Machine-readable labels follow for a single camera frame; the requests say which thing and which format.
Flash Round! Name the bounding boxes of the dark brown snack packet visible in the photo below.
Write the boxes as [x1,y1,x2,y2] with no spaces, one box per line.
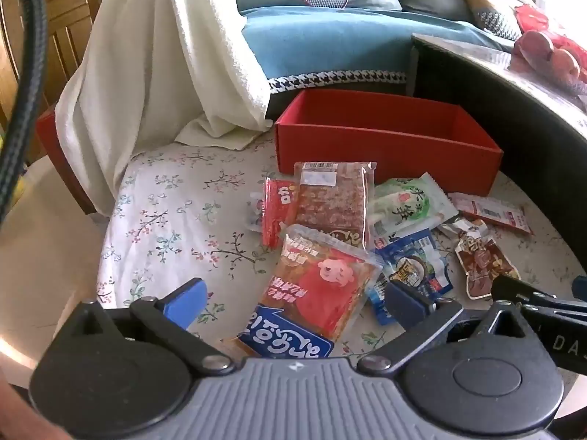
[438,217,522,302]

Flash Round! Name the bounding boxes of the wooden door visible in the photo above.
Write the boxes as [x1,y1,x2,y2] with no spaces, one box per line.
[0,0,102,166]

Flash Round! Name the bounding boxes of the dark coffee table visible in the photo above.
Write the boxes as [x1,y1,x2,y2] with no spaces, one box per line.
[409,32,587,294]

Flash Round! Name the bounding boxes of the black braided cable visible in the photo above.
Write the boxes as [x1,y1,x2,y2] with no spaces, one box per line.
[0,0,50,223]

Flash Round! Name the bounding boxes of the red pig print snack packet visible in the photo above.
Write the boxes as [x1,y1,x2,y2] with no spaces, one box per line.
[238,224,384,359]

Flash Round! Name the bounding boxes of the clear brown snack packet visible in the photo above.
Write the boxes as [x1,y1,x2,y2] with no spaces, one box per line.
[293,161,378,252]

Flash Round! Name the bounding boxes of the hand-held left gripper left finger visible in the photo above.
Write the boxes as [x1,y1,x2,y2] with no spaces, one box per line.
[55,279,236,379]

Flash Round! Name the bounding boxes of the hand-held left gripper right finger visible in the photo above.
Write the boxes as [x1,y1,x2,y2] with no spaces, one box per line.
[357,280,546,374]

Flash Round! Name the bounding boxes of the red plastic bag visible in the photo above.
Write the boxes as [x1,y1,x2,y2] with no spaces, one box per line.
[513,4,587,56]

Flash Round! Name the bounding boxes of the blue sofa cover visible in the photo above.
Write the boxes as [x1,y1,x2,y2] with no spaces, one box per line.
[241,4,507,95]

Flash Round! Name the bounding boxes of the green white snack packet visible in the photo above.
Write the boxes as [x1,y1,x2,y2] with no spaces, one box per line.
[369,173,459,240]

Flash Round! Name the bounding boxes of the slim pink snack packet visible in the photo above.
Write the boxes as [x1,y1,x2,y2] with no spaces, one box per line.
[447,192,535,236]

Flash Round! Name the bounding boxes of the red stool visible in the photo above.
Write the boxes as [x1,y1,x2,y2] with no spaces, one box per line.
[36,104,98,217]

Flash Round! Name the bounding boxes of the yellow patterned cushion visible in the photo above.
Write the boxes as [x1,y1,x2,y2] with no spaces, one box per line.
[459,0,524,41]

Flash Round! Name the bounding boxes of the white blanket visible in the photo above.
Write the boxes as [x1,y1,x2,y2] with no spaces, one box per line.
[54,0,274,217]

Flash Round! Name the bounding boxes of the blue snack packet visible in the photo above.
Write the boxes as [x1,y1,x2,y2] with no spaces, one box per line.
[371,228,454,326]

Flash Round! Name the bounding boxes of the red gummy snack packet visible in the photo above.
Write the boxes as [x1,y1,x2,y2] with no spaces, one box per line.
[261,176,300,249]

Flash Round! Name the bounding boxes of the red cardboard box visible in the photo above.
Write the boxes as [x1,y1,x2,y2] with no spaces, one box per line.
[274,90,504,197]

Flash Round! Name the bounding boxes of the grey green sofa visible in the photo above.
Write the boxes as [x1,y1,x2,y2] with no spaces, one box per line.
[265,0,542,122]

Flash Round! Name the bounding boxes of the small clear snack packet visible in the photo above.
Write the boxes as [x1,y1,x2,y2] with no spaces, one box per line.
[247,191,267,234]

